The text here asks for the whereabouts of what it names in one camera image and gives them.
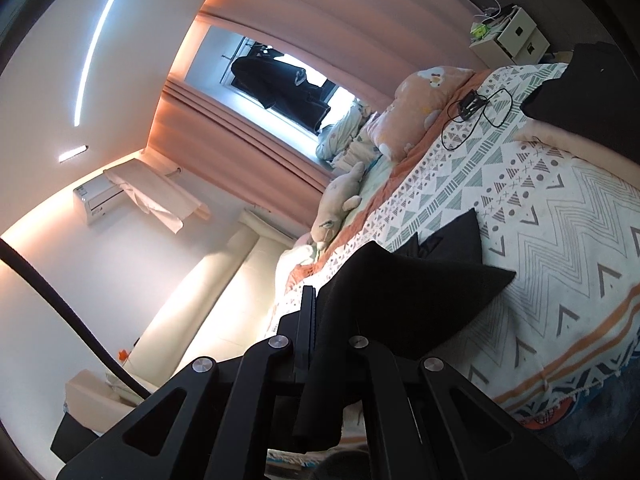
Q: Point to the white pillow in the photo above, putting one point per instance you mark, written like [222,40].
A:
[295,260]

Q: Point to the white nightstand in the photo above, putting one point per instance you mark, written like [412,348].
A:
[515,35]

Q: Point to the black jacket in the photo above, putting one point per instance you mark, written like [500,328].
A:
[400,290]

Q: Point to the folded black clothes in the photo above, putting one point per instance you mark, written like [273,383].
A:
[590,90]

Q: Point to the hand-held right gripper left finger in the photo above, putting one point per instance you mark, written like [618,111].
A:
[306,330]

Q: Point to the beige bedside cabinet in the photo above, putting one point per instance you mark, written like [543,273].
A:
[90,390]

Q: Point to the pink curtain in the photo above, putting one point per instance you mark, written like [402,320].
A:
[350,20]
[235,140]

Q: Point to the cream bed headboard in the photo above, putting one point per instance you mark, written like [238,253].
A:
[210,300]

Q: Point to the dark hanging coat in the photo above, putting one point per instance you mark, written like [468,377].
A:
[280,85]

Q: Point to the long ceiling light strip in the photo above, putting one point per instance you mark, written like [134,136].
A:
[102,35]

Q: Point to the patterned white blanket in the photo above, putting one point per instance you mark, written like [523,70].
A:
[550,240]

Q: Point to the green item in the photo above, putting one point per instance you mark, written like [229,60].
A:
[479,31]

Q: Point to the black device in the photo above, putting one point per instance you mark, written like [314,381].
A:
[472,104]

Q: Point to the bundled light quilt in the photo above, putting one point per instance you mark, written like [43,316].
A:
[345,130]

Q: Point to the white hanging shirt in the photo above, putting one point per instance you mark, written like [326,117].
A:
[160,195]

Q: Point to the beige folded cloth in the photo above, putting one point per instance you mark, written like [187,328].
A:
[565,137]

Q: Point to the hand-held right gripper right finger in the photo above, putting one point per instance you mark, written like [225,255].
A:
[372,365]

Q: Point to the beige plush toy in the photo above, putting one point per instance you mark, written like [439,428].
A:
[335,205]

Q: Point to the peach printed pillow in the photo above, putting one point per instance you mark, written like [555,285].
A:
[415,105]

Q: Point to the white air conditioner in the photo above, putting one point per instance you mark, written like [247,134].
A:
[95,202]

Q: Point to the short ceiling light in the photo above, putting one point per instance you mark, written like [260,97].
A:
[73,154]

